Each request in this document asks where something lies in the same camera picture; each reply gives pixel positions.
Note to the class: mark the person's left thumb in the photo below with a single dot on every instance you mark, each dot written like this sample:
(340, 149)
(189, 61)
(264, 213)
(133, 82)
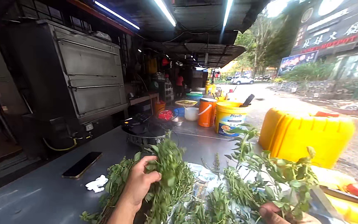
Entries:
(154, 176)

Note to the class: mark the round black pan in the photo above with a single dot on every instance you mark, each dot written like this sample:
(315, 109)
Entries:
(144, 129)

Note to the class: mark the crumpled white tissue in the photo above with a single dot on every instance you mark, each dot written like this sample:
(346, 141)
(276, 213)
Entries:
(97, 184)

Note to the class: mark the teal plastic basin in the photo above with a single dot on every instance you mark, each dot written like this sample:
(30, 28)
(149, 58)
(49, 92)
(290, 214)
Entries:
(194, 96)

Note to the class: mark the person's right hand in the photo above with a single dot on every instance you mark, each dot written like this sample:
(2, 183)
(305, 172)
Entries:
(275, 217)

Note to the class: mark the large yellow plastic jerrycan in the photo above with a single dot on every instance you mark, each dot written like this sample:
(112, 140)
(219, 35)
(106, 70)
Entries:
(306, 133)

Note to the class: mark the dark shop sign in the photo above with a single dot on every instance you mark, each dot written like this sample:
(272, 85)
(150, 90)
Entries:
(331, 28)

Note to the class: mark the person's right thumb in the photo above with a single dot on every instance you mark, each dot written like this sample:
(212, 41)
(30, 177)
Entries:
(269, 211)

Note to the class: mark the pile of trimmed herb sprigs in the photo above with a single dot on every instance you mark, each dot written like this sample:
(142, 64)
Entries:
(218, 202)

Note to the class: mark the person's left index finger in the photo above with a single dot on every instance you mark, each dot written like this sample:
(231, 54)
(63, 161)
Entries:
(148, 158)

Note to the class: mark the round yellow tray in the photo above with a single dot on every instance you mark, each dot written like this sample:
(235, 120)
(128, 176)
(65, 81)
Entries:
(185, 102)

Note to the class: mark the white plastic tub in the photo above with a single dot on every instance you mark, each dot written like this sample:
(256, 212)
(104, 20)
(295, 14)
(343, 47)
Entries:
(191, 114)

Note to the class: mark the blue billboard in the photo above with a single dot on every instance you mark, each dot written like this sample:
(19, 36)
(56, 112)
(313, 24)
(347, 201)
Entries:
(297, 62)

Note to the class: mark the small orange bucket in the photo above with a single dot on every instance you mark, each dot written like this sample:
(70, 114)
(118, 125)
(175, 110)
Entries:
(159, 107)

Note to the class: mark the fluorescent tube lamp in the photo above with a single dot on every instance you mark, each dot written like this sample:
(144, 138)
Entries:
(165, 12)
(227, 13)
(116, 14)

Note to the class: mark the large stainless steel oven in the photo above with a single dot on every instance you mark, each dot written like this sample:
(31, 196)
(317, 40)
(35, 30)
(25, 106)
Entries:
(87, 68)

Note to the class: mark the long leafy herb sprig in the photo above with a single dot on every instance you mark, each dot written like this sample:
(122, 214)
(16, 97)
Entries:
(297, 184)

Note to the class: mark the person's left hand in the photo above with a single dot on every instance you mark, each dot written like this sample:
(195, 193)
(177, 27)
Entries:
(137, 188)

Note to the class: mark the red lantern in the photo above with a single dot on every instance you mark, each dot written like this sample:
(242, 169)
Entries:
(165, 62)

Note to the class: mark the red plastic bag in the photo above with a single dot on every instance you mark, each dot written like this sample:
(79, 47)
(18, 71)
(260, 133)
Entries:
(165, 115)

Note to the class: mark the white printed plastic bag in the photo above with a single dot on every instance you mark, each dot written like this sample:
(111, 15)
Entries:
(206, 176)

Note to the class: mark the black smartphone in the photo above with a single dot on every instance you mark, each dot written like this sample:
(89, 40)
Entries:
(82, 165)

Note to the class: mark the heap of dark green stalks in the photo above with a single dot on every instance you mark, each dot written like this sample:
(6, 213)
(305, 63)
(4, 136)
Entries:
(116, 180)

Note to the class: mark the yellow bucket with blue label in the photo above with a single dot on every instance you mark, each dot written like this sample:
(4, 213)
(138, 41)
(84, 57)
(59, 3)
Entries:
(230, 119)

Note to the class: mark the white car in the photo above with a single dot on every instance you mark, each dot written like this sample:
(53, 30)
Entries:
(242, 80)

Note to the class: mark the yellow container below metal tray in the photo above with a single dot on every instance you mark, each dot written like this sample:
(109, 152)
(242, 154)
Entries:
(353, 211)

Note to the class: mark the blue plastic basket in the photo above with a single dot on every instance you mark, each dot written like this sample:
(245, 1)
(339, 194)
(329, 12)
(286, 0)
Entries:
(179, 112)

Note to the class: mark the bunch of leafy green herbs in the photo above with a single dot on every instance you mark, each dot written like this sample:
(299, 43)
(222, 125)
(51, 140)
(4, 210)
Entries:
(170, 171)

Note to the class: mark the small metal bowl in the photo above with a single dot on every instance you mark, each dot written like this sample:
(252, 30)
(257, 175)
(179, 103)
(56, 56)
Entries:
(177, 121)

